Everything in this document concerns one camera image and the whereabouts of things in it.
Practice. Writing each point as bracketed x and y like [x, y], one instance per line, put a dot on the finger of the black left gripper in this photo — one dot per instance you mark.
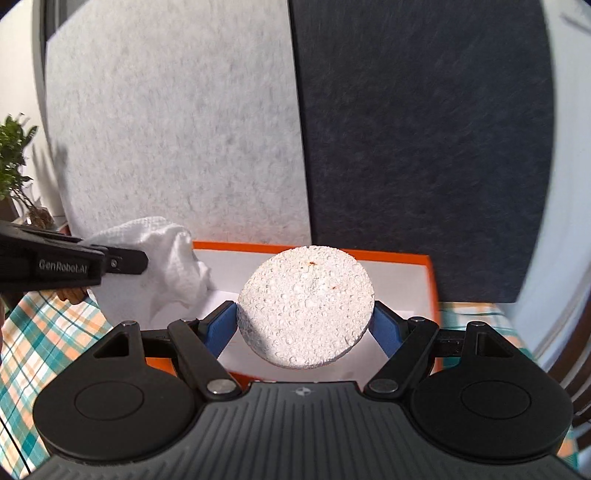
[124, 261]

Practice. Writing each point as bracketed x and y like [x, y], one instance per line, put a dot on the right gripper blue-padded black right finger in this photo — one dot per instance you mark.
[407, 344]

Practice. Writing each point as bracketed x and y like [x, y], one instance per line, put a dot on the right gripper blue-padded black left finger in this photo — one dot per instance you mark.
[198, 344]

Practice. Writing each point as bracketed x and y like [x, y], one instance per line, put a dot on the white waffle cloth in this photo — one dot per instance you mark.
[173, 286]

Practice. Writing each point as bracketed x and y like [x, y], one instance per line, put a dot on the orange cardboard box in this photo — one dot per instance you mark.
[403, 282]

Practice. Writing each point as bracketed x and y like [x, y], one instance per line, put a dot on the white round sponge pad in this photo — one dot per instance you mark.
[306, 307]

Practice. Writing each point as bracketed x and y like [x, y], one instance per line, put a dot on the brown wooden coaster stack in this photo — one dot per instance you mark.
[72, 295]

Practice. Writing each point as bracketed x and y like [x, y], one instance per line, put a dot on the plaid tablecloth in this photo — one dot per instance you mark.
[82, 399]

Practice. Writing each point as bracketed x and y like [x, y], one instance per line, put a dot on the potted green plant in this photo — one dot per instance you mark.
[15, 138]

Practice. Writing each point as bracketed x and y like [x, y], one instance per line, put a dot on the light grey felt panel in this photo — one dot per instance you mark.
[182, 109]

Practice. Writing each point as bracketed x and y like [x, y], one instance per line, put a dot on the dark wooden chair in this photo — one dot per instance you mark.
[572, 367]

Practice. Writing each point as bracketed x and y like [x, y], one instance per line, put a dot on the dark grey felt panel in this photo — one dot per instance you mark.
[428, 129]

